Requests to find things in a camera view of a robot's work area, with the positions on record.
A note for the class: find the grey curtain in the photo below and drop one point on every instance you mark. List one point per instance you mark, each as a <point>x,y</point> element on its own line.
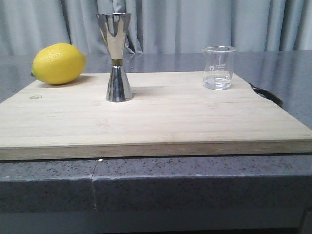
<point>158,26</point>

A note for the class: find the yellow lemon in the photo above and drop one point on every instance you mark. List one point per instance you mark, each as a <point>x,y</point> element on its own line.
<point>58,64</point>

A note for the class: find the wooden cutting board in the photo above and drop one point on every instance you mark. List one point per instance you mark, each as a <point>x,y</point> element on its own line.
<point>171,114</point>

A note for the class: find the steel double jigger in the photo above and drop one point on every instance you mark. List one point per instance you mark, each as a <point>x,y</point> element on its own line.
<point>114,29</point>

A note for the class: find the small glass beaker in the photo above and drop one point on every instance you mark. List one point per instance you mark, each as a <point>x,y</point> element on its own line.
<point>219,66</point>

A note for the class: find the black cutting board handle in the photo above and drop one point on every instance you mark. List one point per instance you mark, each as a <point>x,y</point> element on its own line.
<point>268,95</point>

